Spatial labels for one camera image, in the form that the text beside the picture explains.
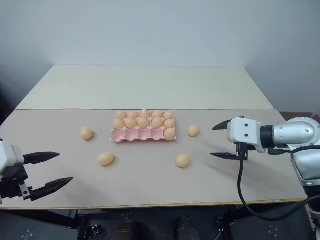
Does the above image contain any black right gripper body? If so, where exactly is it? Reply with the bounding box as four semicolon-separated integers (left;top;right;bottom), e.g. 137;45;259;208
232;141;250;162

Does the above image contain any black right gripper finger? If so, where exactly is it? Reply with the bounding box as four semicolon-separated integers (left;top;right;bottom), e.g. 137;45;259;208
210;151;238;161
212;119;233;131

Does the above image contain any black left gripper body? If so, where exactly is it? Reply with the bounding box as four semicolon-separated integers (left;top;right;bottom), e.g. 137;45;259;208
0;154;34;201

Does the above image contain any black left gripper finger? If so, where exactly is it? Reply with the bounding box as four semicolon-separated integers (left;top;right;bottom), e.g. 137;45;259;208
23;151;61;166
30;176;75;202

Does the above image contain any pink egg tray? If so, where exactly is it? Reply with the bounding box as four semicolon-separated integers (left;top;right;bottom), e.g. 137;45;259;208
110;111;178;144

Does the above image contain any dark brown rounded shape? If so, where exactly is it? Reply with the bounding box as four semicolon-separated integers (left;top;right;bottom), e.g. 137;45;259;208
175;217;200;240
115;219;137;240

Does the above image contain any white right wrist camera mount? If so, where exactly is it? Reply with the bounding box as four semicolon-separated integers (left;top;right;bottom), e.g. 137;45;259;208
226;116;266;154

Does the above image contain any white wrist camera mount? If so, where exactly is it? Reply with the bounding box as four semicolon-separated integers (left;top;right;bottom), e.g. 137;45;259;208
0;139;25;176
226;116;266;154

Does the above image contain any thick black gripper cable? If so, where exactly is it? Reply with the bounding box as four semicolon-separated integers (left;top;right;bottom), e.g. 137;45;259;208
236;143;320;222

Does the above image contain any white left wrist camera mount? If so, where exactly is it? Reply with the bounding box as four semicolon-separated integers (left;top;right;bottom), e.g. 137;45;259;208
0;139;25;176

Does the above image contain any thin black camera cable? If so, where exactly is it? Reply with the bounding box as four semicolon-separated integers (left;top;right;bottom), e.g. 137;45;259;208
268;144;320;155

